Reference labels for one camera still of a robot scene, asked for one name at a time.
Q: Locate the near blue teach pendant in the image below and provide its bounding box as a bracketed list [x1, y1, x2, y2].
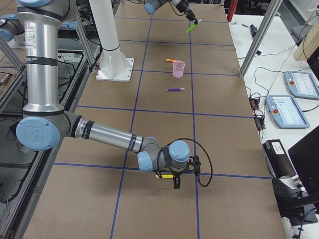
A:
[266, 95, 310, 129]

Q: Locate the black monitor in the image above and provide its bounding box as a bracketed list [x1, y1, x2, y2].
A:
[288, 126, 319, 194]

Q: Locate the red cylinder bottle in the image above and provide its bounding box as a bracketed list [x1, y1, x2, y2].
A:
[227, 0, 238, 22]

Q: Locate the blue teach pendant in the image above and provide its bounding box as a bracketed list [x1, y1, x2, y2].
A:
[266, 95, 310, 129]
[284, 71, 319, 100]

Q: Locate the black box with label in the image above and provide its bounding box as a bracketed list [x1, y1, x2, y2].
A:
[263, 139, 297, 179]

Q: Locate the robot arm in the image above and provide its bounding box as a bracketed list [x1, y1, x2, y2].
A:
[15, 0, 196, 188]
[139, 0, 199, 25]

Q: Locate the yellow highlighter pen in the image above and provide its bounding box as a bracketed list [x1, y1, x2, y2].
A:
[156, 175, 173, 179]

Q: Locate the aluminium frame post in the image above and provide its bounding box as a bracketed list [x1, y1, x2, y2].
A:
[238, 0, 283, 78]

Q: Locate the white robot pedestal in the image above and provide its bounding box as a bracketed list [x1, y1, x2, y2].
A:
[89, 0, 122, 65]

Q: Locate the far blue teach pendant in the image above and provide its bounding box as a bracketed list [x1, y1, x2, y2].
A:
[284, 71, 319, 100]

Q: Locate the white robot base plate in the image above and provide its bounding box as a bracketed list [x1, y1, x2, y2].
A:
[96, 56, 134, 82]

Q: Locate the green highlighter pen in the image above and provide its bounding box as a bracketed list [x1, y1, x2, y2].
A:
[185, 19, 202, 33]

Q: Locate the purple highlighter pen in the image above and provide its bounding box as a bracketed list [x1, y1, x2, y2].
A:
[166, 88, 185, 92]

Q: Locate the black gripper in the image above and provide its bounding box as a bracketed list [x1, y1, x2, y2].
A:
[179, 4, 198, 24]
[169, 167, 192, 189]

